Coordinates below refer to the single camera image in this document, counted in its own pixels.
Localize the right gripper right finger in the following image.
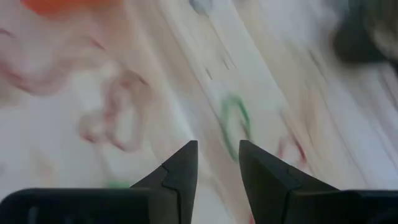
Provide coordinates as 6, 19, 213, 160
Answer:
238, 139, 340, 224

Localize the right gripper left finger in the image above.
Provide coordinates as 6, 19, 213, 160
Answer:
130, 139, 199, 224

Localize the red rubber band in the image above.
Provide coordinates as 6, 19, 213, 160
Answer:
76, 70, 155, 153
276, 132, 308, 166
0, 26, 108, 96

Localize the green rubber band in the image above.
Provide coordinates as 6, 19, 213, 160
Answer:
219, 94, 252, 162
107, 181, 131, 189

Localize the orange plastic basket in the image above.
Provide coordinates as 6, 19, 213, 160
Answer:
20, 0, 124, 18

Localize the potted succulent plant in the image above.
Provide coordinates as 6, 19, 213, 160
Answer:
331, 0, 398, 74

